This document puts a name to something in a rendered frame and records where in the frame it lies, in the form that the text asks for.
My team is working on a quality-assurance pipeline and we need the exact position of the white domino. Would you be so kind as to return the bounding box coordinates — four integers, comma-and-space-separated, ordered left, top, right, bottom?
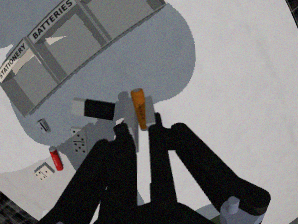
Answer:
34, 163, 55, 181
71, 126, 88, 154

